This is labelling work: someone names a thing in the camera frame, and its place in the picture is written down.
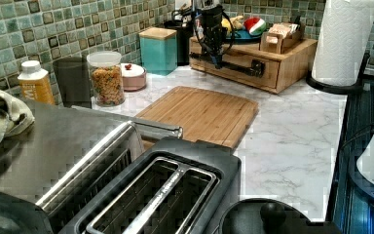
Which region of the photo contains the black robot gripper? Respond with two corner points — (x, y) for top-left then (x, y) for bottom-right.
(194, 4), (224, 69)

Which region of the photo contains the bamboo wooden drawer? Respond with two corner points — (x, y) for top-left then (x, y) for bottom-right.
(190, 53), (280, 89)

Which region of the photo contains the bamboo drawer cabinet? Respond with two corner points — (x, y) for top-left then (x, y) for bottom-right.
(189, 37), (317, 94)

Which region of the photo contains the blue round plate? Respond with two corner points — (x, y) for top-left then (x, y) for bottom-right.
(224, 30), (261, 43)

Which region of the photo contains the yellow plush lemon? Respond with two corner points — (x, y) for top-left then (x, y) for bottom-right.
(221, 19), (232, 34)

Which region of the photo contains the cream plush starfish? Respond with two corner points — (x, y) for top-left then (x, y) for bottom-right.
(230, 16), (243, 30)

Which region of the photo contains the red plush watermelon slice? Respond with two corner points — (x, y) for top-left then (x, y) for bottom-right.
(243, 17), (267, 36)

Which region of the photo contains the teal canister with wooden lid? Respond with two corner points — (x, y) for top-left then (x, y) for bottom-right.
(139, 27), (177, 75)

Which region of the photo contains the wooden cutting board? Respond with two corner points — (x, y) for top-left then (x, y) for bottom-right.
(136, 86), (258, 149)

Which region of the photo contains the bamboo tea bag organizer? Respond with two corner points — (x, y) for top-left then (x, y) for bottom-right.
(259, 22), (305, 54)

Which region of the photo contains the pink bowl with white lid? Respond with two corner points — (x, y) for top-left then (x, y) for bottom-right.
(121, 63), (146, 92)

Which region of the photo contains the black paper towel holder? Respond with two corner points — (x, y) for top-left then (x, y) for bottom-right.
(306, 52), (370, 96)

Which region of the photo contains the clear jar of cereal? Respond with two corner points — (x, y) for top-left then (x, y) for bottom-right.
(87, 51), (125, 106)

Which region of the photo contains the paper towel roll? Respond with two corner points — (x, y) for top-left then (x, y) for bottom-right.
(312, 0), (374, 87)

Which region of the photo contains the black silver toaster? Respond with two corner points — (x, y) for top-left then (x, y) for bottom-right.
(56, 137), (242, 234)

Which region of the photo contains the dark grey cup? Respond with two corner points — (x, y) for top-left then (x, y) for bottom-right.
(53, 57), (92, 108)

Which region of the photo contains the black round appliance lid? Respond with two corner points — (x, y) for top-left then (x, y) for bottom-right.
(218, 198), (308, 234)

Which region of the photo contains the orange bottle with white cap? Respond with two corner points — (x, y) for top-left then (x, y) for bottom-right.
(18, 60), (55, 104)

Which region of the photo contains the silver toaster oven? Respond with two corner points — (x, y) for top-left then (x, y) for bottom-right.
(0, 101), (183, 234)

